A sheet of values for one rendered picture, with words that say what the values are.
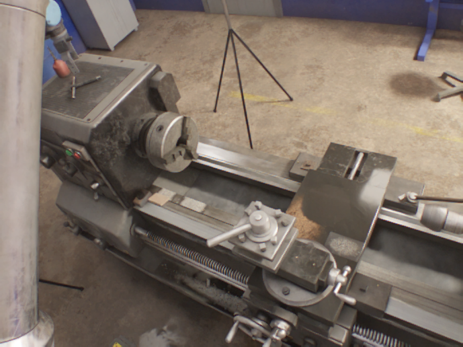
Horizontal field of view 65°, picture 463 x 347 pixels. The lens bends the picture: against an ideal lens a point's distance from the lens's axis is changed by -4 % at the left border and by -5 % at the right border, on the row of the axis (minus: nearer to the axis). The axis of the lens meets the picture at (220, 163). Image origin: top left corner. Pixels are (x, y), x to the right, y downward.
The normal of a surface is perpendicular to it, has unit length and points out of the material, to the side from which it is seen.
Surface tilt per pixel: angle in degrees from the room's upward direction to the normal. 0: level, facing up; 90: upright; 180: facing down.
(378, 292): 0
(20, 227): 91
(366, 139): 0
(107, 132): 90
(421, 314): 36
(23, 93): 93
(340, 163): 0
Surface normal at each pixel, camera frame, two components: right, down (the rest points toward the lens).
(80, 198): -0.47, -0.18
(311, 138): -0.24, -0.66
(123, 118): 0.83, 0.25
